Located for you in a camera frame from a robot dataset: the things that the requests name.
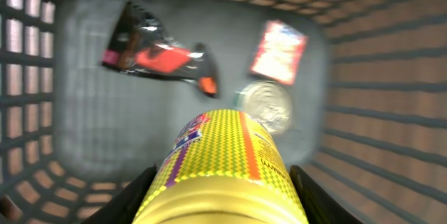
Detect red white small carton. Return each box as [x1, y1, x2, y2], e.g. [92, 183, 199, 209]
[249, 20, 308, 85]

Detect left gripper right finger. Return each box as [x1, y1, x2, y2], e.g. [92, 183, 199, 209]
[289, 165, 362, 224]

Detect yellow cylindrical bottle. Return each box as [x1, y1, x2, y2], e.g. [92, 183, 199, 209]
[133, 109, 308, 224]

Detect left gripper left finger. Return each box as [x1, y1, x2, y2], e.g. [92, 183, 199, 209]
[81, 165, 157, 224]

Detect silver tin can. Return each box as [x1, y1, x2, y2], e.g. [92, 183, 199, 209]
[233, 80, 293, 135]

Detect black red snack packet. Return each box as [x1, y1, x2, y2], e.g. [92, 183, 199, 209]
[101, 1, 219, 98]

